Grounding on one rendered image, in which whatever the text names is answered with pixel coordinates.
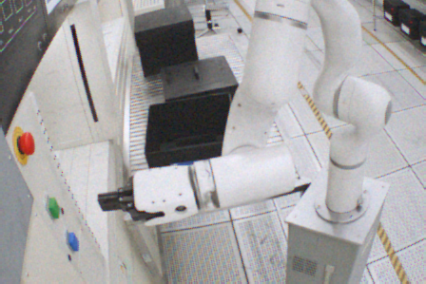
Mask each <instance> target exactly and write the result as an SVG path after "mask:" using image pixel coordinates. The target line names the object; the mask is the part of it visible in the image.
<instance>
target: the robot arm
mask: <svg viewBox="0 0 426 284"><path fill-rule="evenodd" d="M310 6H311V7H312V8H313V9H314V11H315V12H316V13H317V16H318V18H319V24H320V26H321V31H322V37H323V39H324V49H325V51H324V60H323V65H322V67H321V69H320V72H319V74H318V75H319V76H318V77H317V79H316V81H315V84H314V86H313V89H312V91H313V100H314V103H315V105H316V108H317V109H318V110H319V111H320V112H321V113H324V114H326V115H328V116H331V117H333V118H335V119H338V120H341V121H343V122H346V123H349V124H351V125H349V126H345V127H342V128H339V129H338V130H336V131H335V133H333V134H332V136H331V139H330V144H329V168H328V173H327V185H325V186H323V187H322V188H321V189H320V190H319V191H318V193H317V194H316V198H315V204H314V206H315V209H316V212H317V213H318V216H320V218H323V220H326V221H328V222H331V223H336V224H339V223H341V224H344V223H347V222H352V221H354V220H356V219H357V218H359V217H361V216H362V215H363V214H364V213H365V212H366V210H367V208H368V205H369V201H370V198H369V196H370V195H369V193H368V191H367V189H366V188H365V187H364V185H362V184H363V178H364V174H365V167H366V160H367V151H368V146H369V143H370V140H371V139H372V138H374V137H375V135H378V133H379V132H380V131H381V130H382V129H383V128H384V127H385V126H386V124H387V122H389V120H390V118H391V114H392V101H391V97H390V95H389V93H388V92H387V90H386V89H385V88H383V87H382V86H380V85H377V84H375V83H372V82H369V81H366V80H363V79H360V78H357V77H355V76H353V75H350V74H347V73H346V72H345V71H347V70H349V69H350V68H351V67H353V66H354V65H356V64H357V62H358V60H359V59H360V57H361V53H362V49H363V45H362V43H363V40H362V32H361V24H360V21H359V16H358V12H357V11H356V9H355V8H354V7H353V6H352V4H351V3H350V2H349V1H347V0H257V1H256V5H255V8H254V11H255V12H254V17H253V21H252V29H251V32H250V37H249V41H248V43H249V47H248V50H247V55H246V61H245V65H244V70H243V78H242V82H241V84H240V86H239V87H238V89H237V91H236V94H235V96H234V99H233V101H232V105H231V107H230V112H229V116H228V121H226V126H225V131H224V137H223V149H222V156H221V157H218V158H214V159H209V160H205V161H196V162H194V163H195V169H191V166H172V167H158V168H152V169H147V170H144V171H138V172H136V173H135V176H134V177H130V178H128V182H127V185H126V186H123V187H120V188H119V189H118V190H116V191H113V192H105V193H102V194H101V193H99V194H98V195H97V199H98V203H99V205H100V206H101V209H102V211H103V212H106V211H109V212H110V211H114V210H116V211H118V210H121V209H122V211H123V212H128V213H129V214H130V217H131V219H132V220H133V221H135V222H136V221H139V220H141V221H142V223H143V225H145V226H148V225H157V224H160V223H162V224H164V223H167V222H170V221H175V220H178V219H181V218H188V217H189V216H192V215H194V214H198V210H200V209H201V206H203V207H204V210H205V211H209V210H214V209H218V208H222V207H226V206H231V205H235V204H240V203H245V202H248V201H253V200H257V199H265V198H270V197H274V196H276V195H278V194H282V193H286V192H291V191H292V190H293V189H294V186H295V184H296V173H295V164H294V161H293V158H292V156H291V151H290V149H289V147H288V146H287V145H286V144H285V143H279V144H274V145H269V146H266V144H267V141H268V137H269V134H270V130H271V127H272V125H273V122H274V121H275V118H276V116H277V114H278V113H279V111H280V110H281V107H282V106H283V105H285V104H288V103H290V102H291V101H292V98H293V96H294V95H295V92H296V90H297V88H298V87H297V84H298V81H299V77H300V68H301V61H302V57H303V51H304V48H305V46H304V43H305V40H306V38H305V36H306V33H307V27H308V25H307V23H308V20H309V19H308V17H309V10H310ZM131 202H132V203H131Z"/></svg>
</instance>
